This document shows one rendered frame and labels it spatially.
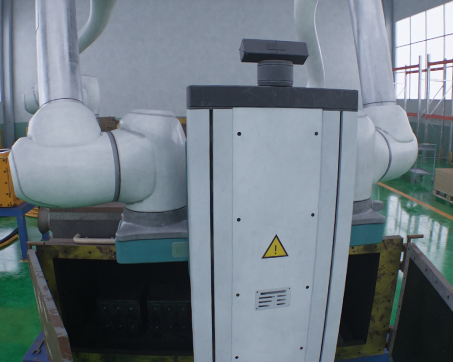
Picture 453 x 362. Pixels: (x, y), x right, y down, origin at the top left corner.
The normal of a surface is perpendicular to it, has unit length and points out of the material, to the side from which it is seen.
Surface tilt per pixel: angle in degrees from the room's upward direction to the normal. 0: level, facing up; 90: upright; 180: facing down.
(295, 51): 62
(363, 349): 90
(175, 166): 88
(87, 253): 90
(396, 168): 111
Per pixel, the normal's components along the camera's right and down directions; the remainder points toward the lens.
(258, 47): 0.16, -0.29
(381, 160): 0.62, 0.17
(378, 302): 0.05, 0.20
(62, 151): 0.39, -0.44
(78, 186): 0.47, 0.42
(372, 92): -0.67, 0.11
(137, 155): 0.42, 0.01
